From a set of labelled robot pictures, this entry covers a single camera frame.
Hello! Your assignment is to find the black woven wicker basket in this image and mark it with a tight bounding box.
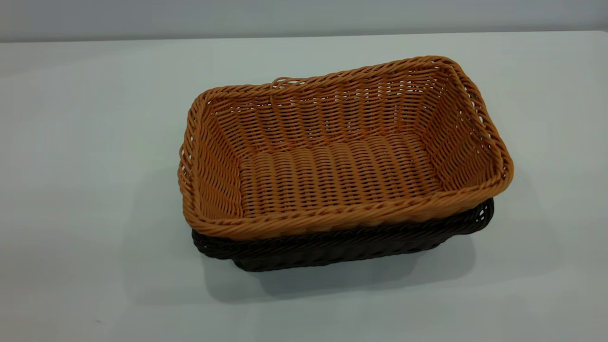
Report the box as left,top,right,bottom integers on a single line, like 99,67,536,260
191,198,494,272

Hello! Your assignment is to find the orange woven wicker basket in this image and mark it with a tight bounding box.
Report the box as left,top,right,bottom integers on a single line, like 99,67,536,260
178,56,514,241

